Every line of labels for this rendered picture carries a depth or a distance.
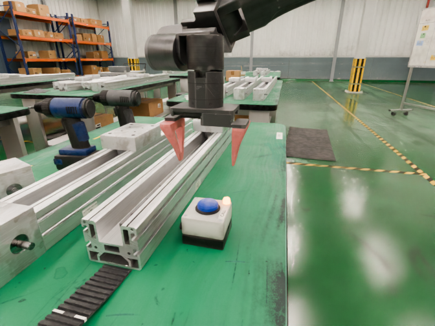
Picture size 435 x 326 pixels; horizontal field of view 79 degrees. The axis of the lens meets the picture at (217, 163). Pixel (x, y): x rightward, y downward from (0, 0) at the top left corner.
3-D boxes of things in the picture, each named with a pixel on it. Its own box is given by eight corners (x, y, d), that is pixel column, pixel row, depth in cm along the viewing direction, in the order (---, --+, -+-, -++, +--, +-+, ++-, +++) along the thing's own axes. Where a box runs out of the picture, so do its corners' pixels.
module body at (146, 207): (141, 270, 43) (135, 228, 40) (89, 260, 46) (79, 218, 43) (233, 138, 116) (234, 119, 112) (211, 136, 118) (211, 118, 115)
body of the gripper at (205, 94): (184, 112, 48) (182, 68, 45) (239, 114, 46) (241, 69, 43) (169, 119, 42) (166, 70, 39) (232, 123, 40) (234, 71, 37)
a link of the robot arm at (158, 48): (224, -23, 38) (241, 27, 45) (162, -13, 43) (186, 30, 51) (195, 43, 35) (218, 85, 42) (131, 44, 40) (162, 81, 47)
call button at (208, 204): (215, 218, 48) (215, 209, 47) (194, 215, 49) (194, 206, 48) (220, 207, 52) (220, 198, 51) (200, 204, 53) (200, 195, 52)
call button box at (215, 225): (223, 251, 48) (223, 222, 46) (173, 242, 50) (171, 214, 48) (232, 226, 55) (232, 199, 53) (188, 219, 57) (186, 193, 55)
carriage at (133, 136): (137, 160, 74) (134, 137, 72) (103, 157, 77) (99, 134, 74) (162, 143, 89) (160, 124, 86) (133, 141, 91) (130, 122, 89)
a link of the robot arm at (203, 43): (211, 24, 35) (230, 28, 40) (171, 27, 38) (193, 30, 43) (211, 78, 38) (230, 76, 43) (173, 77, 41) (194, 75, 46)
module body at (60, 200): (46, 251, 48) (35, 211, 45) (3, 242, 50) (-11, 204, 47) (192, 135, 120) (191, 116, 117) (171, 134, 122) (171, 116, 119)
